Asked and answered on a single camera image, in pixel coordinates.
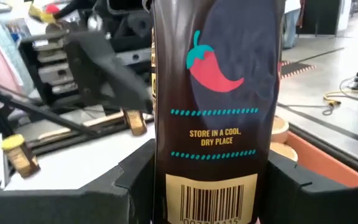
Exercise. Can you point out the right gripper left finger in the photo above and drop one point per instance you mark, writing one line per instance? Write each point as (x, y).
(73, 208)

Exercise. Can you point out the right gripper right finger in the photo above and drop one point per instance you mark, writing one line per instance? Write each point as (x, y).
(322, 205)

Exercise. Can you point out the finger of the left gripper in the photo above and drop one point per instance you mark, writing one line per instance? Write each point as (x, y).
(104, 71)

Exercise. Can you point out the yellow-lid spice jar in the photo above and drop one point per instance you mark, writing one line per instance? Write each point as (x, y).
(20, 158)
(135, 123)

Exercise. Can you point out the chili onion seasoning can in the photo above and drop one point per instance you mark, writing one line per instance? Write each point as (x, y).
(280, 127)
(216, 124)
(284, 151)

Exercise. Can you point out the orange plastic bin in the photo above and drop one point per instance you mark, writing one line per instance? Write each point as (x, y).
(322, 165)

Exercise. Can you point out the red object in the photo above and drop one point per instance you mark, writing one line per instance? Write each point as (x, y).
(52, 8)

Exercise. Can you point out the black mat orange striped edge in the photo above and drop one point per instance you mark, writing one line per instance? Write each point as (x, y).
(297, 68)

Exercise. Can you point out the person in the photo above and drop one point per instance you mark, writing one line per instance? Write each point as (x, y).
(291, 28)

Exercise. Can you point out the dark cabinet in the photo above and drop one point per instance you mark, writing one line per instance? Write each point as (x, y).
(320, 17)

